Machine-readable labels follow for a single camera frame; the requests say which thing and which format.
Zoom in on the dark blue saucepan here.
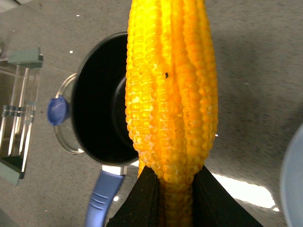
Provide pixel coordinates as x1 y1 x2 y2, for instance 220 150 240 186
71 32 138 227

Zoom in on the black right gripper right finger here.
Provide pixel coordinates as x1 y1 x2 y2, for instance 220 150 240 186
192 166 262 227

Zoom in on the yellow corn cob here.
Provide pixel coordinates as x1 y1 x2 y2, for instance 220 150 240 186
125 0 218 227

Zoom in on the glass lid blue knob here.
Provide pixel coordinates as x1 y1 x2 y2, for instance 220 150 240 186
46 73 85 155

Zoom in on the metal dish rack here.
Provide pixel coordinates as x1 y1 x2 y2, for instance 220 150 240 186
0 47 44 185

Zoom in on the light blue plate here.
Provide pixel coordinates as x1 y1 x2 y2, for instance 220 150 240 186
280 126 303 227

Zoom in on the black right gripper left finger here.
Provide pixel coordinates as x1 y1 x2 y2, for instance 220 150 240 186
107 167 160 227

